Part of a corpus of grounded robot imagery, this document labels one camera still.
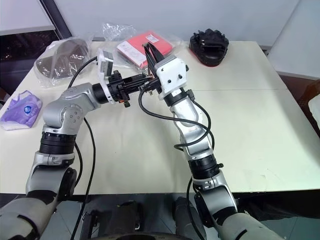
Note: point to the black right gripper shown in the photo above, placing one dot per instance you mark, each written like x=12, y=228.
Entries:
x=152, y=86

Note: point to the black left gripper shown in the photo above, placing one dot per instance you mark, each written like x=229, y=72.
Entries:
x=117, y=87

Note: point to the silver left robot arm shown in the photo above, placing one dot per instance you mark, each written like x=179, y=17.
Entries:
x=67, y=110

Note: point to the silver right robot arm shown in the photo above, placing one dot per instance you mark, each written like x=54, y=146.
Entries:
x=190, y=125

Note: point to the red packet in plastic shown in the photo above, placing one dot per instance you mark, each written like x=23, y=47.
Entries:
x=140, y=46

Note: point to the clear bag around red book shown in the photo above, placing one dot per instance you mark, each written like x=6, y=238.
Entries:
x=180, y=46

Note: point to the empty crumpled clear plastic bag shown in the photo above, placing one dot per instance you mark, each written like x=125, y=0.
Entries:
x=117, y=30

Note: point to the black pad with red base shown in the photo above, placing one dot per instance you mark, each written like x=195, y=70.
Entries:
x=210, y=53

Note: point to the brown cap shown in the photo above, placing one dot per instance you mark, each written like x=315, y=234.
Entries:
x=67, y=55

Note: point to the brown item in plastic bag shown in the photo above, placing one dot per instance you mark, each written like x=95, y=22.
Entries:
x=50, y=80

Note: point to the purple plastic bag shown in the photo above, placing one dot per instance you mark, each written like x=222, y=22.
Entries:
x=23, y=110

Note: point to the dark curved rim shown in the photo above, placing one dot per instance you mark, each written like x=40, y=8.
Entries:
x=150, y=236

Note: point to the dark brown chair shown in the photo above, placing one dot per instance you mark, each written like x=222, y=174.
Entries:
x=308, y=90

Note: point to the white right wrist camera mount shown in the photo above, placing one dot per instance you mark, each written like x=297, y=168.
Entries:
x=172, y=75

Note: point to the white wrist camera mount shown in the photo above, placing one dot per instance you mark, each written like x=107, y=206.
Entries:
x=172, y=75
x=102, y=67

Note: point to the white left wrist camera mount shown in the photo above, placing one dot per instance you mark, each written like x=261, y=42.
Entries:
x=102, y=67

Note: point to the dark grey frame bar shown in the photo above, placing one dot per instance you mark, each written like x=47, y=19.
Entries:
x=58, y=17

